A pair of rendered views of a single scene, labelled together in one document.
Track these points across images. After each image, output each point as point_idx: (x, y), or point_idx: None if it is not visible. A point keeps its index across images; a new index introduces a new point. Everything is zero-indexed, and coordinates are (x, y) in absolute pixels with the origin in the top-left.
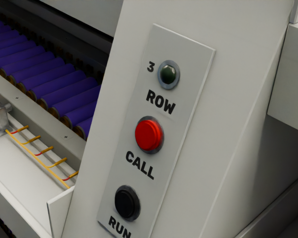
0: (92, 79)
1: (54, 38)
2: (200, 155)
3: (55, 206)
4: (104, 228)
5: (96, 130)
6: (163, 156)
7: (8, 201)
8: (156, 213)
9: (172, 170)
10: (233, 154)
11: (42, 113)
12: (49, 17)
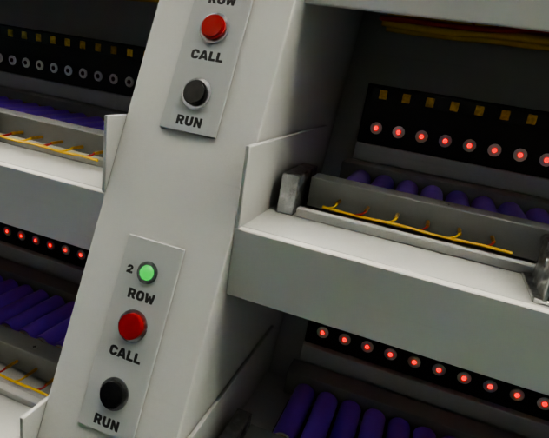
0: (82, 114)
1: (19, 92)
2: (262, 29)
3: (112, 123)
4: (169, 132)
5: (154, 49)
6: (229, 40)
7: (26, 171)
8: (228, 89)
9: (239, 48)
10: (290, 18)
11: (41, 117)
12: (5, 79)
